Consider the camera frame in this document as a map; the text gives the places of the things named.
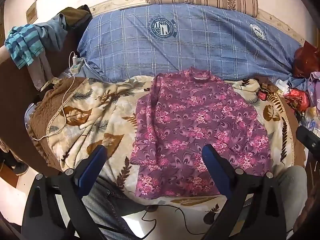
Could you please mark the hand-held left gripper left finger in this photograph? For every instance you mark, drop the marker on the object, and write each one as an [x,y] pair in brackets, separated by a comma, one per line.
[93,165]

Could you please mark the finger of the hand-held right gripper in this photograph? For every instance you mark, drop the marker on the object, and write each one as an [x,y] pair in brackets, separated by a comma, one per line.
[308,138]

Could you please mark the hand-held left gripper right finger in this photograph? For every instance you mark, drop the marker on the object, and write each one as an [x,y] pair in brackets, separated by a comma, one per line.
[215,165]

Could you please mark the purple floral shirt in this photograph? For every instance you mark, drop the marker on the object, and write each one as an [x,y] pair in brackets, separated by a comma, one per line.
[190,120]

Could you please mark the clear plastic bag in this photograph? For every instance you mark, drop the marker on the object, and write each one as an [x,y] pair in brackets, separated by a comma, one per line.
[311,120]

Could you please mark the shiny red packet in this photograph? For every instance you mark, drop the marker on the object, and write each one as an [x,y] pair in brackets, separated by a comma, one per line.
[298,100]

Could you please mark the person's left leg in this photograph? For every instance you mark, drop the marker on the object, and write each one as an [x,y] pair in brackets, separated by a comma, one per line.
[105,205]

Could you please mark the person's leg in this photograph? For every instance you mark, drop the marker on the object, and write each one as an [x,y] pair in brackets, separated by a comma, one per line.
[105,205]
[292,192]

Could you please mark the lilac cloth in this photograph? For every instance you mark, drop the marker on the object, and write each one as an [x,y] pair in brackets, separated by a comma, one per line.
[315,90]

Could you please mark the cream leaf-print blanket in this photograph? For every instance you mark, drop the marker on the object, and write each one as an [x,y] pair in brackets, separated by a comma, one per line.
[100,115]

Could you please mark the person's right leg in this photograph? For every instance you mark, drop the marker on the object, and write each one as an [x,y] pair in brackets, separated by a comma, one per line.
[292,192]

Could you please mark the small blue cloth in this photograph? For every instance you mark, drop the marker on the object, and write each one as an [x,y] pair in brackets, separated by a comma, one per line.
[298,82]

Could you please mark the small red jar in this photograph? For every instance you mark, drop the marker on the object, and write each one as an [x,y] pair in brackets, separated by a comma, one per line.
[262,95]

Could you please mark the brown fabric item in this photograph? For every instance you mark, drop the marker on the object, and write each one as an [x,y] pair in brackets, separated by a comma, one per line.
[266,83]

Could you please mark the grey shoe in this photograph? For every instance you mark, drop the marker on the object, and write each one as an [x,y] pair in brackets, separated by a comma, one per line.
[21,170]

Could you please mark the white power strip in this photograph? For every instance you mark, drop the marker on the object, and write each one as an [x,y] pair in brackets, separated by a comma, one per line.
[76,66]

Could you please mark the beige hanging cloth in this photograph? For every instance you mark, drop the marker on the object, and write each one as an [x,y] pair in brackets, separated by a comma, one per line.
[40,72]

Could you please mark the blue plaid quilt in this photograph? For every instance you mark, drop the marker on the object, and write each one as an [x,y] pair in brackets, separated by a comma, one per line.
[200,47]

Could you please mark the grey-blue garment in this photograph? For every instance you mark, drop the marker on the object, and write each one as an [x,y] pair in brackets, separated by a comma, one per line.
[53,30]

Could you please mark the teal striped cloth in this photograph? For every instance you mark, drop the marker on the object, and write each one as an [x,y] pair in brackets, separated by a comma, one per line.
[22,42]

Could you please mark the dark olive garment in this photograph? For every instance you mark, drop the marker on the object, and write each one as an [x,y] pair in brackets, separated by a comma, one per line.
[75,12]

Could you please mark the small wall plaque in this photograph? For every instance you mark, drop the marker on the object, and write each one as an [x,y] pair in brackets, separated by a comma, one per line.
[31,12]

